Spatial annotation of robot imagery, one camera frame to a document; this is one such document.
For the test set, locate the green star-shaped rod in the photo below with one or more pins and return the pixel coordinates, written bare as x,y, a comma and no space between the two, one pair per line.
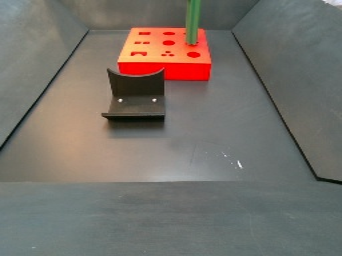
192,21

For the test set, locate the black curved holder stand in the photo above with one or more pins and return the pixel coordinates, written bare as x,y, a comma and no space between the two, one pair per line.
137,95

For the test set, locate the red shape-sorter block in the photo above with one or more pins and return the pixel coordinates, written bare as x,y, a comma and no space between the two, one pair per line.
157,48

